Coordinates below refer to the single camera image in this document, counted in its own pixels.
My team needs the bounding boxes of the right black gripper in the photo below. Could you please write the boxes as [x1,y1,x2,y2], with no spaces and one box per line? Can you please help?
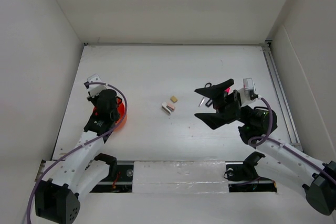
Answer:
[195,79,253,130]

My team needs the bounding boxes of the pink marker cap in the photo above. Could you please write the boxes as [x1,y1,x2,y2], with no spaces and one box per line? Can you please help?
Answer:
[224,88,230,95]

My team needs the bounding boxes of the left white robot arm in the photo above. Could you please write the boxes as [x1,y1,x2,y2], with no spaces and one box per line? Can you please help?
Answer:
[27,88,127,223]

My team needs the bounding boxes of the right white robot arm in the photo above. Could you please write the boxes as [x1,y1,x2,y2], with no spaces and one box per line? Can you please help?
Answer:
[195,78,335,216]

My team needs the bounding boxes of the black blue utility knife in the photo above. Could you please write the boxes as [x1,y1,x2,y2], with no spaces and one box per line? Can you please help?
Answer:
[205,99,213,108]

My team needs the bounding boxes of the orange round pen holder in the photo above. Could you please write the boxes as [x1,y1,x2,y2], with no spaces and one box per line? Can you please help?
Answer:
[92,98,127,131]

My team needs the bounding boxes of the yellow eraser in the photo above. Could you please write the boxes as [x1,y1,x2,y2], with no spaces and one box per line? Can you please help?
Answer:
[171,96,178,103]

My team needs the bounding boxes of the black handled scissors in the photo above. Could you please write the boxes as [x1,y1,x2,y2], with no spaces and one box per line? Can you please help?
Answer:
[198,82,212,107]

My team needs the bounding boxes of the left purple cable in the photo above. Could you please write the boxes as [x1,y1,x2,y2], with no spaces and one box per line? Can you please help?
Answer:
[26,82,129,224]

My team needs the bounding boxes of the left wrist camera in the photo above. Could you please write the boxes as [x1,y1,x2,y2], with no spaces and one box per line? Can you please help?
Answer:
[84,74,107,98]

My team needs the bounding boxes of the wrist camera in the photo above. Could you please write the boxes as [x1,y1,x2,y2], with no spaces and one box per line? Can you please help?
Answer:
[238,78,258,106]
[84,74,107,98]

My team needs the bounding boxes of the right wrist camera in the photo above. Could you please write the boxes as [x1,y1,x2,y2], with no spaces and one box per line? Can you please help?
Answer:
[238,78,258,106]

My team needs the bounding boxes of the aluminium rail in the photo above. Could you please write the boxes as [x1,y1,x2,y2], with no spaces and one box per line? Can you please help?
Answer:
[262,40,302,150]

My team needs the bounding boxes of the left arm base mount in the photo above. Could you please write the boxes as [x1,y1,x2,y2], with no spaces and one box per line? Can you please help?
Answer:
[86,153,134,193]

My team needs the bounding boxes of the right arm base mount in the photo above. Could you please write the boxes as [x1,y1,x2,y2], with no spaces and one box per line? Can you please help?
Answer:
[223,152,277,193]

